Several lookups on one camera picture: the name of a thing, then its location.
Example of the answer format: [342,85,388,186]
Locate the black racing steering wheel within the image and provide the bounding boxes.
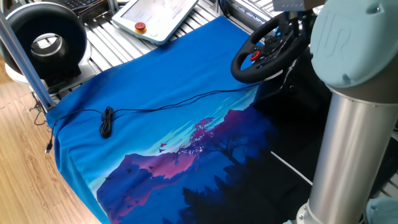
[230,12,312,84]

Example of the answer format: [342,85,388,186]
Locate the white teach pendant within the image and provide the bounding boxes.
[111,0,200,46]

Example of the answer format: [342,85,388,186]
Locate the black round ring device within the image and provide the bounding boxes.
[0,1,88,82]

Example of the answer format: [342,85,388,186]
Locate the thin black USB cable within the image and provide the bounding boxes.
[45,81,261,154]

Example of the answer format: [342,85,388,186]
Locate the black steering wheel base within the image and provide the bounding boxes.
[253,46,332,125]

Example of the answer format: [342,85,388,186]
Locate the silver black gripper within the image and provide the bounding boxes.
[272,0,326,35]

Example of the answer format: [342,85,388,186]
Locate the aluminium frame post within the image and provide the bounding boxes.
[0,9,56,113]

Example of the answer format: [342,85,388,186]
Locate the white zip tie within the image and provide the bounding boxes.
[269,151,313,187]

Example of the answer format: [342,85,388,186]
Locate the blue landscape print cloth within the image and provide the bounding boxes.
[45,15,398,224]

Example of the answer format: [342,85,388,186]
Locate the black keyboard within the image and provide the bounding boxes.
[57,0,102,12]

